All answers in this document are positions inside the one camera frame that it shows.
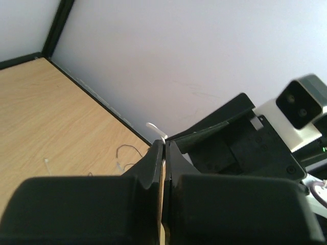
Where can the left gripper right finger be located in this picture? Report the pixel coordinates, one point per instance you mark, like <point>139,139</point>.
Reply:
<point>223,209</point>

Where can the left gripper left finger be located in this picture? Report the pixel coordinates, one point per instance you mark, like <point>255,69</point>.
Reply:
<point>88,210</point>

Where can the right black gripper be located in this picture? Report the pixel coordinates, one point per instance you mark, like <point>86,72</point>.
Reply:
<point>234,141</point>

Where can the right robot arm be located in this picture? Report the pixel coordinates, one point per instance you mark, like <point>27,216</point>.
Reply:
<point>314,151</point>

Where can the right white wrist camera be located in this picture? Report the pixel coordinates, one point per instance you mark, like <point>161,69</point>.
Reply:
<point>293,113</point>

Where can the black frame post right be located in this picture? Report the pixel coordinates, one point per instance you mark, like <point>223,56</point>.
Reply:
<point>57,27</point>

